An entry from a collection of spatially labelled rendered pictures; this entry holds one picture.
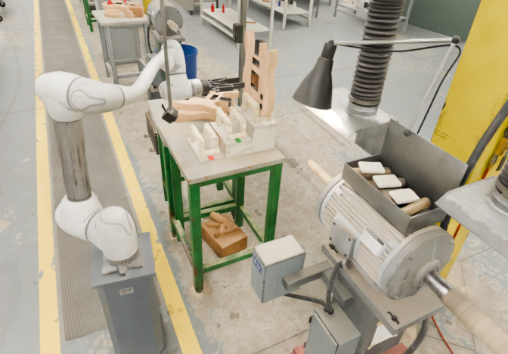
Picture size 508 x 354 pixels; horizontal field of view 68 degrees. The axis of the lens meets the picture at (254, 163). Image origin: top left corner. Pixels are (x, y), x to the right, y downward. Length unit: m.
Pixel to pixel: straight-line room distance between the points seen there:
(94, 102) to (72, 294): 1.59
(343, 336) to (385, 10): 1.02
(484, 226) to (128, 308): 1.57
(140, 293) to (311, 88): 1.25
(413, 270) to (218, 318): 1.57
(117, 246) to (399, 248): 1.16
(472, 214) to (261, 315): 1.75
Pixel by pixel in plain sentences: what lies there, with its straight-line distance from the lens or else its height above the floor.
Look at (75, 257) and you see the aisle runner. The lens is 2.98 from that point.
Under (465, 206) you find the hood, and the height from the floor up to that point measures 1.54.
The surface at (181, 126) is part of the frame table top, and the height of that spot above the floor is 0.93.
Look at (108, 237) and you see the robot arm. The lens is 1.73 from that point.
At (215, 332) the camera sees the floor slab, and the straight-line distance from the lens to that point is 2.44.
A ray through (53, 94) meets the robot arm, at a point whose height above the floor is 1.48.
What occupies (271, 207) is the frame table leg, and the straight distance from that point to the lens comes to 2.32.
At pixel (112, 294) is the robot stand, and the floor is 0.60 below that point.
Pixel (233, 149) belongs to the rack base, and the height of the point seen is 0.98.
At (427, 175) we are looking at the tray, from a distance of 1.19.
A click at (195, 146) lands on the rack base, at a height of 0.94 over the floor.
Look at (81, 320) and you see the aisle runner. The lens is 2.63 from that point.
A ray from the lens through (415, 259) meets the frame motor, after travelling 1.12.
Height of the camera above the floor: 2.07
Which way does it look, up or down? 34 degrees down
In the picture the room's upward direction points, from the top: 3 degrees clockwise
